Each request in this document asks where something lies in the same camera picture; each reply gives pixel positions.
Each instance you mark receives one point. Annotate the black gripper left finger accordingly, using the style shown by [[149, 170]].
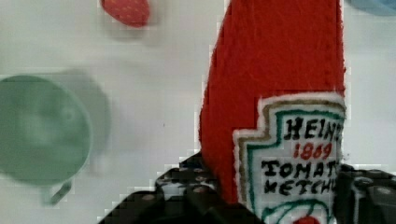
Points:
[[188, 194]]

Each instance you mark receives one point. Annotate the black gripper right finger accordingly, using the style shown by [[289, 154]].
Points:
[[364, 197]]

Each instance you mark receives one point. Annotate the red felt ketchup bottle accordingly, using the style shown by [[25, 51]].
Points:
[[274, 109]]

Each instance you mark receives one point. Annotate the green small cup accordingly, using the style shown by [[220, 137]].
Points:
[[46, 135]]

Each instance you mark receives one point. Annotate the red felt tomato piece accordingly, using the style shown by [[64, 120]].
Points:
[[134, 13]]

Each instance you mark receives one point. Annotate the blue small bowl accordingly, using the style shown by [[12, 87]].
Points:
[[375, 7]]

